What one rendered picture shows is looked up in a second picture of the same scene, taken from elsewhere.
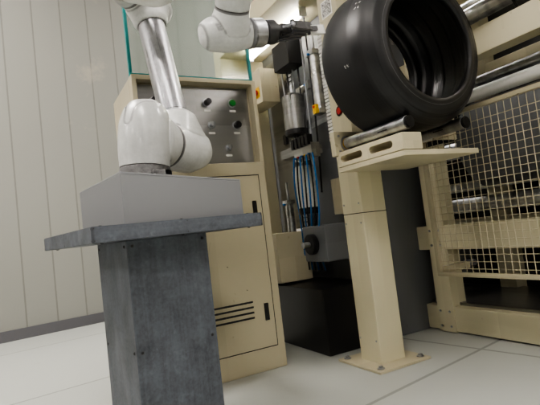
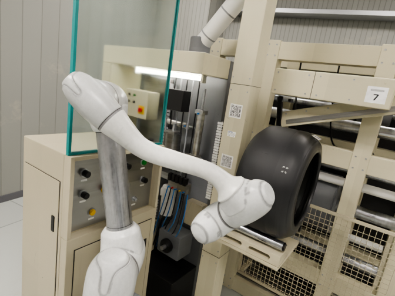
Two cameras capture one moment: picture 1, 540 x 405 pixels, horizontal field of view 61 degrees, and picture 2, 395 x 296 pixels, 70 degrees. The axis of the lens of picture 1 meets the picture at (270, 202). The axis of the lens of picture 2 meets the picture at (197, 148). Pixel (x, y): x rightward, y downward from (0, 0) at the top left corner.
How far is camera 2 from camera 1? 1.32 m
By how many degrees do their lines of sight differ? 32
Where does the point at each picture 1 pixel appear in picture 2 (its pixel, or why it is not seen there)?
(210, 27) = (212, 236)
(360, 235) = (212, 269)
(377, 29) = (294, 196)
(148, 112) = (125, 281)
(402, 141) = (278, 262)
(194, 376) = not seen: outside the picture
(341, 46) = not seen: hidden behind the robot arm
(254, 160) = (148, 202)
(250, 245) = not seen: hidden behind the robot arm
